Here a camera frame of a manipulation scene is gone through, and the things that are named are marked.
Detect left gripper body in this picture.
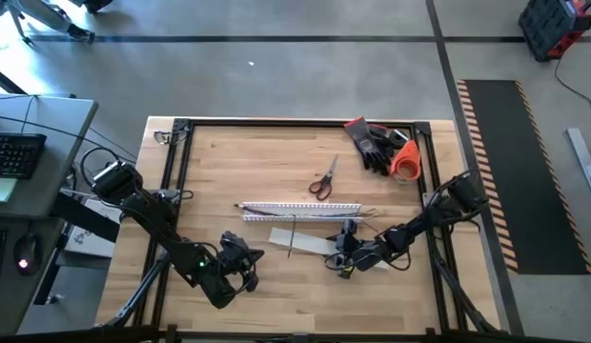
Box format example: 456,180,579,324
217,231,252,280

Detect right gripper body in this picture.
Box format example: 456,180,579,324
345,240,387,272

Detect multicoloured cable bundle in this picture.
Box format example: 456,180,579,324
234,203,380,221

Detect white duct cover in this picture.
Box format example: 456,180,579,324
268,227,392,271

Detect white slotted cable duct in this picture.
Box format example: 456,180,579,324
240,201,363,223

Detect red-handled scissors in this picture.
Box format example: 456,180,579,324
308,153,340,202

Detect orange tape dispenser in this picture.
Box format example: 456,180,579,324
389,140,423,184

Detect black grey work glove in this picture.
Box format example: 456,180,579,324
343,116,395,176

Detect white cardboard box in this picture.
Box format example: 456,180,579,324
65,197,125,258

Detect black desk support beam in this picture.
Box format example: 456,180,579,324
51,190,121,243

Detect black striped-edge floor mat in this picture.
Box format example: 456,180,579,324
457,79,591,276

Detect black computer mouse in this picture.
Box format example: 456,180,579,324
13,232,43,276

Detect grey desk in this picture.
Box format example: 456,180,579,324
0,92,100,334

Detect grey metal bar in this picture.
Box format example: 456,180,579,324
567,128,591,211

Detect black keyboard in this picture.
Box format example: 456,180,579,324
0,131,49,180

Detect green sticky notepad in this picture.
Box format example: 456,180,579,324
0,176,19,203

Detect person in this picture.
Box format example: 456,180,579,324
0,0,113,47

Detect black diagonal stand bar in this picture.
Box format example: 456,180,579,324
0,61,30,95

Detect black red tool case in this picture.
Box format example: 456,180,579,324
519,0,591,62

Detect black metal table frame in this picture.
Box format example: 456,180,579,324
92,117,511,343

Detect small grey wire loop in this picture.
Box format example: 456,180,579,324
153,128,188,146

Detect black desk cable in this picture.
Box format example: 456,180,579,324
0,112,137,166

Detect black floor cable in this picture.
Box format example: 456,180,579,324
555,56,591,123

